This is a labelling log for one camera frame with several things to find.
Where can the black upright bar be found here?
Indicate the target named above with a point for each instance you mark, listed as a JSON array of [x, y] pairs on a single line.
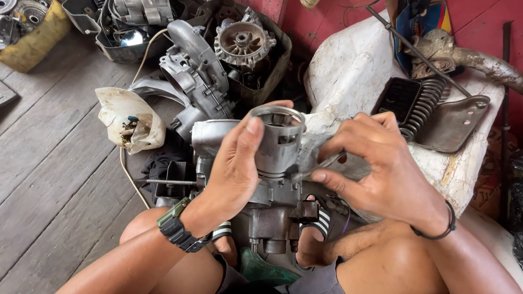
[[506, 122]]

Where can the rusty finned flywheel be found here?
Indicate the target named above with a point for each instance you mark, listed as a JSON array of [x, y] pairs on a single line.
[[243, 43]]

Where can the yellow container of metal parts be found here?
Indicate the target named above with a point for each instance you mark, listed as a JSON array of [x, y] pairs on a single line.
[[30, 36]]

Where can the white plastic bag of parts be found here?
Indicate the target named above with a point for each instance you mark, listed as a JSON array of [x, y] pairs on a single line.
[[126, 114]]

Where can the rusty exhaust pipe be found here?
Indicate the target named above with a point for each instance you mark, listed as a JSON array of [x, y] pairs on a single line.
[[478, 59]]

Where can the black plastic bag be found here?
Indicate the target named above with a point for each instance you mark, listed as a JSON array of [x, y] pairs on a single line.
[[517, 204]]

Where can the white scooter body panel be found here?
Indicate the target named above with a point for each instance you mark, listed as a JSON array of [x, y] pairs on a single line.
[[351, 73]]

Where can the person's right hand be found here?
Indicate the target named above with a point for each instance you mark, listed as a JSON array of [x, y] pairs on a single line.
[[392, 179]]

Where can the black cloth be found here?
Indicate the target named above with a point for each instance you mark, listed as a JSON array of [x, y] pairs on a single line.
[[161, 167]]

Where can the long thin metal rod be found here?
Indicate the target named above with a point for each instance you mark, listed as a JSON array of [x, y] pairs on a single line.
[[416, 51]]

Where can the grey plastic tub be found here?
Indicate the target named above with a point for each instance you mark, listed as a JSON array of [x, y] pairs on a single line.
[[79, 14]]

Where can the dark crate of engine parts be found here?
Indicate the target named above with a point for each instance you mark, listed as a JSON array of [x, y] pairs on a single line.
[[269, 77]]

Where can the person's left hand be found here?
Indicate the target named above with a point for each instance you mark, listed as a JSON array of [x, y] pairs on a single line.
[[233, 179]]

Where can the dark flat metal piece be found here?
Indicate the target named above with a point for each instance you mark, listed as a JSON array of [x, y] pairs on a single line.
[[7, 94]]

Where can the black coil spring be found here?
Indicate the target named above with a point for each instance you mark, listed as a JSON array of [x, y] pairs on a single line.
[[425, 106]]

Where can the silver engine casing cover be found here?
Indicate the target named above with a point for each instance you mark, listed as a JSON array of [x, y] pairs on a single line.
[[196, 77]]

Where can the green black wrist watch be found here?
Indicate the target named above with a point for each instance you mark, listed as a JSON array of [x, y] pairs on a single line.
[[179, 228]]

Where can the grey metal bracket plate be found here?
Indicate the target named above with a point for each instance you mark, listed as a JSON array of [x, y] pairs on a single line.
[[453, 124]]

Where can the grey engine crankcase block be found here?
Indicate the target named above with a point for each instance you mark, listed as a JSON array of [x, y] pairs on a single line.
[[271, 212]]

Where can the black tub of metal parts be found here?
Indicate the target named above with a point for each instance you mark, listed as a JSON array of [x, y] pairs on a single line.
[[130, 32]]

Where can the black white striped sandal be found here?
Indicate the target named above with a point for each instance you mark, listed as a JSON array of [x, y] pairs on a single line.
[[320, 223], [221, 230]]

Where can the person's right leg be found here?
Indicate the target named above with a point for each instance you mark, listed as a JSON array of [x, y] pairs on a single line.
[[367, 257]]

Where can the black ribbed rectangular part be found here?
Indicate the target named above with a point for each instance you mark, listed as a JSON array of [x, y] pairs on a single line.
[[396, 100]]

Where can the silver engine cylinder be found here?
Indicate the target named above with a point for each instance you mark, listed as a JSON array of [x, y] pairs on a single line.
[[280, 143]]

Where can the blue cardboard box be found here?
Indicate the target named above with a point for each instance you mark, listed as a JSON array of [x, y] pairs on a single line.
[[402, 24]]

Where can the green plastic sheet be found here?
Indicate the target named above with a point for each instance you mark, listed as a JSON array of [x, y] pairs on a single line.
[[265, 271]]

